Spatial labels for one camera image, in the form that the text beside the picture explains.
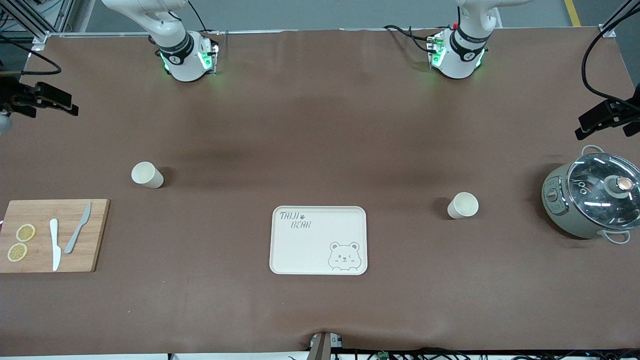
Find white IKEA cup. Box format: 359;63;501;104
131;161;165;190
446;192;480;220

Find cream bear print tray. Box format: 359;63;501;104
269;205;368;276

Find glass pot lid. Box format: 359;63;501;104
566;152;640;226

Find grey-green electric cooking pot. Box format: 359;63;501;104
541;145;640;245

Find bamboo cutting board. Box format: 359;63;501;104
0;199;111;274

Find grey plastic knife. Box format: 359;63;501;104
63;202;93;255

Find white plastic knife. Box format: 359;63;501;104
49;218;62;272

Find brown table cover mat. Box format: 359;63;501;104
0;27;640;357

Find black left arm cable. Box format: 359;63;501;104
581;4;640;108

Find aluminium frame structure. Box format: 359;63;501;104
0;0;97;47

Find aluminium frame post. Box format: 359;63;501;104
598;0;640;39

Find black right base cable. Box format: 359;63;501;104
187;0;222;49

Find black left base cables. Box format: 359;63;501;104
383;23;442;56

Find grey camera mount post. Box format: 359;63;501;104
307;331;345;360

